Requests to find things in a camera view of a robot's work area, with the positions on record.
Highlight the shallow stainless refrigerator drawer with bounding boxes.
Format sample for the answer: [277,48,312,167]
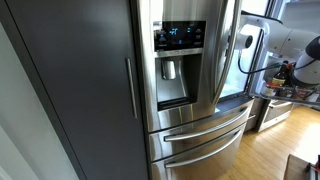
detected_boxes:
[148,99,255,163]

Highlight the stainless steel refrigerator body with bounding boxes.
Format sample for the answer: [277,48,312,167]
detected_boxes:
[218,0,278,115]

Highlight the refrigerator door with dispenser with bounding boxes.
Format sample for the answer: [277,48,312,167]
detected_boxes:
[135,0,243,133]

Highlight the deep stainless refrigerator drawer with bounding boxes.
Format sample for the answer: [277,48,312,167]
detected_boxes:
[149,122,248,180]

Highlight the refrigerator door with shelf bins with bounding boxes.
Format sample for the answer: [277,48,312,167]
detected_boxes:
[248,0,320,108]

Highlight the water dispenser recess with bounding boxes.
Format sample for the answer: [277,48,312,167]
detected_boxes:
[154,52,203,112]

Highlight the dispenser control panel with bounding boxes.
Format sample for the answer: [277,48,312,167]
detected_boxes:
[153,20,207,53]

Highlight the dark grey tall cabinet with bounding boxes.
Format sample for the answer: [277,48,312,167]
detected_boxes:
[0,0,150,180]

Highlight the jar with red lid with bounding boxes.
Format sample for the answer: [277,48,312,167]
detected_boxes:
[264,81,280,98]

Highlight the stainless steel background appliance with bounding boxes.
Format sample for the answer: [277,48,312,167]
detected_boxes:
[254,99,296,133]

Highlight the dark bottle yellow label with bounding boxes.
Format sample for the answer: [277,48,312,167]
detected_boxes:
[271,60,291,88]

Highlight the orange jar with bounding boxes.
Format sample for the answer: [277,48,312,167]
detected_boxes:
[293,87,306,101]

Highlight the white door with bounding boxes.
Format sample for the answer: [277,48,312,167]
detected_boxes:
[0,23,79,180]

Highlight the white container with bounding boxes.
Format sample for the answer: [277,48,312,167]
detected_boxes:
[306,88,320,103]

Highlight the brown cardboard box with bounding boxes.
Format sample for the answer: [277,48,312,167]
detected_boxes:
[283,153,320,180]

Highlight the steel cabinet handle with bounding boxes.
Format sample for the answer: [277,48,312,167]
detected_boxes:
[124,58,139,120]

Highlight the shallow drawer steel handle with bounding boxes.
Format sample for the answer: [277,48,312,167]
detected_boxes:
[163,106,252,143]

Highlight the deep drawer steel handle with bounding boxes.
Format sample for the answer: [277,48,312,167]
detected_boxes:
[164,129,244,169]

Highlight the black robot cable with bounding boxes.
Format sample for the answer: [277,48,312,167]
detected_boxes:
[237,29,298,75]

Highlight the curved steel door handle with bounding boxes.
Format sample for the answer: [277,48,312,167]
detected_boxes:
[211,0,243,106]

